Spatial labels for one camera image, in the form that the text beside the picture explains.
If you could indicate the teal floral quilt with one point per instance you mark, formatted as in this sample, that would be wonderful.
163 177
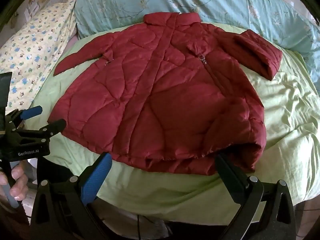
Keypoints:
200 0

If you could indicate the light green blanket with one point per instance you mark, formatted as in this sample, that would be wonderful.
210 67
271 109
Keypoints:
287 130

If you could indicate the red quilted jacket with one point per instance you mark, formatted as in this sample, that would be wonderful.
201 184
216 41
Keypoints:
160 92

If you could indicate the yellow printed pillow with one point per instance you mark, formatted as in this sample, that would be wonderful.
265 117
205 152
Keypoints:
32 47

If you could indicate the person's left hand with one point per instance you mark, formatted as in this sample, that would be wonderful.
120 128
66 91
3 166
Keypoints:
18 182

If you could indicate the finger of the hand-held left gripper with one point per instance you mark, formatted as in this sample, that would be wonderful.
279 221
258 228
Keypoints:
53 126
31 111

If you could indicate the pink bed sheet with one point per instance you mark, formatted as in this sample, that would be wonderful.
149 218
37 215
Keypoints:
73 39

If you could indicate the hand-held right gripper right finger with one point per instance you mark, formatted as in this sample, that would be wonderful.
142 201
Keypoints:
231 180

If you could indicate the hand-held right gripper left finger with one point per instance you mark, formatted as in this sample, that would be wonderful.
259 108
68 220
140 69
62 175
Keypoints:
97 180

